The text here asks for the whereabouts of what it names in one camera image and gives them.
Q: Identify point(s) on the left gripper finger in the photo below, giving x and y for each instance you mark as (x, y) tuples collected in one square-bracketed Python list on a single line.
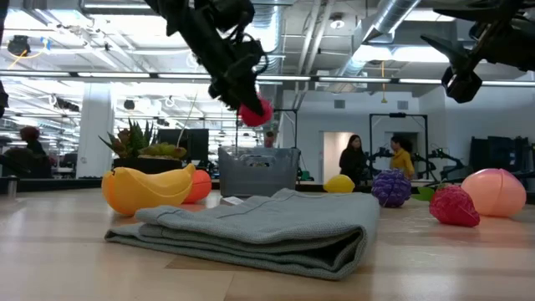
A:
[(225, 95), (252, 96)]

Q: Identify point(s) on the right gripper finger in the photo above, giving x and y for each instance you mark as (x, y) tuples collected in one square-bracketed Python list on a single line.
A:
[(480, 16), (457, 56)]

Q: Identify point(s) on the red toy apple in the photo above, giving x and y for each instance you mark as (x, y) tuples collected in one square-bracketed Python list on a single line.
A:
[(256, 120)]

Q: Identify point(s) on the yellow toy lemon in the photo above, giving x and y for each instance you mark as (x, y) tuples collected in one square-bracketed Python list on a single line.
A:
[(339, 185)]

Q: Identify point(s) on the yellow toy banana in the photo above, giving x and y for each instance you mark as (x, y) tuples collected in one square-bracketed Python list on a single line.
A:
[(142, 194)]

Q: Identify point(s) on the pink toy peach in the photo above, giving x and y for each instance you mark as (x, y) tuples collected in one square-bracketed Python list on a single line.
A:
[(497, 192)]

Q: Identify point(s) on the purple toy grapes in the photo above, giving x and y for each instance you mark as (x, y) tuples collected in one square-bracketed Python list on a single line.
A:
[(390, 189)]

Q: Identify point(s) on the red toy strawberry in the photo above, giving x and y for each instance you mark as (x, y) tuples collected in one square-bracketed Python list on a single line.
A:
[(453, 207)]

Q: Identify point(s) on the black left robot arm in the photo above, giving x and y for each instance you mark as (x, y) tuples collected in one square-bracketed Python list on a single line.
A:
[(200, 12)]

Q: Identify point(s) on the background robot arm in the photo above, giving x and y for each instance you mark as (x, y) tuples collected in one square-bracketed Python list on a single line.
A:
[(439, 155), (382, 152)]

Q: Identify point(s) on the person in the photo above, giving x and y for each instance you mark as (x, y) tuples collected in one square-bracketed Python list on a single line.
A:
[(270, 140), (352, 161), (31, 156), (402, 161)]

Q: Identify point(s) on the black monitor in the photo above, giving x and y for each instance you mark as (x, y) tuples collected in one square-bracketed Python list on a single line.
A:
[(196, 144)]

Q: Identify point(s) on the grey translucent plastic bin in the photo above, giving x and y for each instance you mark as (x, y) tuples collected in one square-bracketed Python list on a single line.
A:
[(251, 175)]

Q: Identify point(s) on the orange toy orange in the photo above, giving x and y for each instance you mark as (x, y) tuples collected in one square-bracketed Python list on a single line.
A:
[(203, 186)]

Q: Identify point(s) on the ceiling light strip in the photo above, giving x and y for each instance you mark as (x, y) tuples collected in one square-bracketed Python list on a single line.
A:
[(355, 79)]

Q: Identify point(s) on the artificial succulents in black planter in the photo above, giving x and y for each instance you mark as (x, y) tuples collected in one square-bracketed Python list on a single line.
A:
[(146, 165)]

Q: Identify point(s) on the black cabinet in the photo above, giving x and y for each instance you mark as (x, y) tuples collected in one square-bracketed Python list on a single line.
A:
[(501, 152)]

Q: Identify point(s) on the round white ceiling fixture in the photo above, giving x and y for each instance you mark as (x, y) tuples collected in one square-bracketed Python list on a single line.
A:
[(337, 23)]

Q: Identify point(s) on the grey folded cloth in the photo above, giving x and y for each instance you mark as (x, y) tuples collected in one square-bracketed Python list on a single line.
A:
[(259, 226)]

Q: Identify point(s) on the white building column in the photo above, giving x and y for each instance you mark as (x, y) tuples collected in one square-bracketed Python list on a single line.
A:
[(95, 129)]

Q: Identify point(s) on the black ceiling fixture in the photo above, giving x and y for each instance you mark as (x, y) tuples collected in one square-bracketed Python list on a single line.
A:
[(18, 45)]

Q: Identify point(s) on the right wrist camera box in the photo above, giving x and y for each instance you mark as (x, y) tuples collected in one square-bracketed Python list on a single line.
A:
[(462, 85)]

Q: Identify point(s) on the silver round ceiling duct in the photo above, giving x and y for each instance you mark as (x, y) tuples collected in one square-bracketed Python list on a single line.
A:
[(276, 25), (388, 16)]

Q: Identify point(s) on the wall vent grille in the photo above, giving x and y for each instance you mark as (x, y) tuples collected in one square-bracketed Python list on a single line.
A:
[(402, 105), (339, 104)]

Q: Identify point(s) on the black gantry frame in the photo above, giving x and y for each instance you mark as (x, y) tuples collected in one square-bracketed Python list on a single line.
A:
[(397, 114)]

